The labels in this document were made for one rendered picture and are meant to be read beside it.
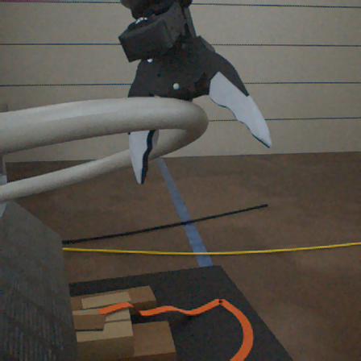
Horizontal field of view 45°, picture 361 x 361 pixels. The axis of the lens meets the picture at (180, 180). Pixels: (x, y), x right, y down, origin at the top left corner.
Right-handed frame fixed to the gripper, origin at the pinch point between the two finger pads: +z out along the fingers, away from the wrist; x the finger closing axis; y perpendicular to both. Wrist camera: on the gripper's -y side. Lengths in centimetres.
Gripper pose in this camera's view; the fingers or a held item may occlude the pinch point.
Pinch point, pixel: (201, 168)
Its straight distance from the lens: 46.5
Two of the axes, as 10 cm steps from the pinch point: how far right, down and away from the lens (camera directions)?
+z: 2.6, 9.7, -0.2
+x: -9.1, 2.5, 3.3
